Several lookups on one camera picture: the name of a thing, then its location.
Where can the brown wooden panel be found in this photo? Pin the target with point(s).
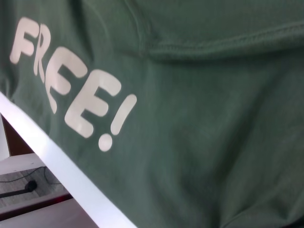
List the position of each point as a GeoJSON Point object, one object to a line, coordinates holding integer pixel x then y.
{"type": "Point", "coordinates": [16, 142]}

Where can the white shelf board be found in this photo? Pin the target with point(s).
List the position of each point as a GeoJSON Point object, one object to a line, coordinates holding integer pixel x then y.
{"type": "Point", "coordinates": [19, 161]}

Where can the dark green t-shirt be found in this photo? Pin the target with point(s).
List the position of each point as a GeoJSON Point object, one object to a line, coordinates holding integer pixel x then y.
{"type": "Point", "coordinates": [190, 118]}

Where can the black rod with round end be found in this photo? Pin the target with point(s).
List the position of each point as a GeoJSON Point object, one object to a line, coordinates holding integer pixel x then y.
{"type": "Point", "coordinates": [31, 184]}

